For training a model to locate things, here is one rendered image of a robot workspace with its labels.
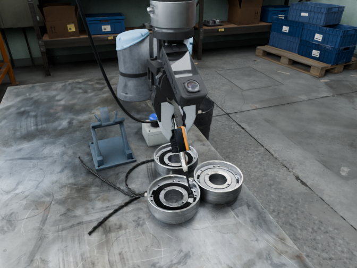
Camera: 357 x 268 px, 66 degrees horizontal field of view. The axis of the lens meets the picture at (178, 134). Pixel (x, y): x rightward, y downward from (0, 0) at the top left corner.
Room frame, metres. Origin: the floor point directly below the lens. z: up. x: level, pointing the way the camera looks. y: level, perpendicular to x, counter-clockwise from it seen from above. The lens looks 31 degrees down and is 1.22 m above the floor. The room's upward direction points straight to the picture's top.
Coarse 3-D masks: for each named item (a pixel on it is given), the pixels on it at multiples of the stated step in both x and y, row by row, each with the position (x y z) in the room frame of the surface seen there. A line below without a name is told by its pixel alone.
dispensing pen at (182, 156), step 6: (174, 114) 0.49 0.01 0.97; (174, 120) 0.49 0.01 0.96; (174, 126) 0.48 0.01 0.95; (174, 132) 0.46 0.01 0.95; (180, 132) 0.46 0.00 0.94; (174, 138) 0.45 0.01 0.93; (180, 138) 0.45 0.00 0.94; (174, 144) 0.46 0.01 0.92; (180, 144) 0.45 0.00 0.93; (174, 150) 0.46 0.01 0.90; (180, 150) 0.44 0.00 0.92; (180, 156) 0.45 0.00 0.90; (186, 162) 0.44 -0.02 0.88; (186, 168) 0.43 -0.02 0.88; (186, 174) 0.43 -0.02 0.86
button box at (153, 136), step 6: (144, 126) 0.66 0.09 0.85; (150, 126) 0.66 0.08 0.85; (156, 126) 0.65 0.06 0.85; (144, 132) 0.66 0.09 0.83; (150, 132) 0.63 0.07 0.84; (156, 132) 0.63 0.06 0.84; (144, 138) 0.66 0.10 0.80; (150, 138) 0.63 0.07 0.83; (156, 138) 0.63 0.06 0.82; (162, 138) 0.64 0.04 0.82; (150, 144) 0.63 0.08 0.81; (156, 144) 0.63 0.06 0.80
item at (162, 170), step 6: (168, 144) 0.58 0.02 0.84; (156, 150) 0.55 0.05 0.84; (162, 150) 0.56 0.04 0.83; (186, 150) 0.56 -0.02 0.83; (192, 150) 0.56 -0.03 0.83; (156, 156) 0.54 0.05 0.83; (168, 156) 0.54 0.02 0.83; (174, 156) 0.55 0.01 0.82; (186, 156) 0.54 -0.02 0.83; (156, 162) 0.50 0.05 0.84; (168, 162) 0.52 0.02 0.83; (174, 162) 0.55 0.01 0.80; (180, 162) 0.55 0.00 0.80; (192, 162) 0.50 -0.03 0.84; (156, 168) 0.50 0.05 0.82; (162, 168) 0.49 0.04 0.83; (168, 168) 0.48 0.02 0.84; (174, 168) 0.48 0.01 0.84; (180, 168) 0.48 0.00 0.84; (192, 168) 0.50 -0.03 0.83; (162, 174) 0.50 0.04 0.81; (168, 174) 0.48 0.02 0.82; (180, 174) 0.48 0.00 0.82
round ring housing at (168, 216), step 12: (156, 180) 0.44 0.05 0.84; (168, 180) 0.45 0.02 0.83; (180, 180) 0.45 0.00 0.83; (192, 180) 0.44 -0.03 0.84; (168, 192) 0.42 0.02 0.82; (180, 192) 0.42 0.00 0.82; (168, 204) 0.38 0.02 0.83; (180, 204) 0.38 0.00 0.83; (192, 204) 0.37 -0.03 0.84; (156, 216) 0.36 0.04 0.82; (168, 216) 0.35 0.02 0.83; (180, 216) 0.36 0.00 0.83
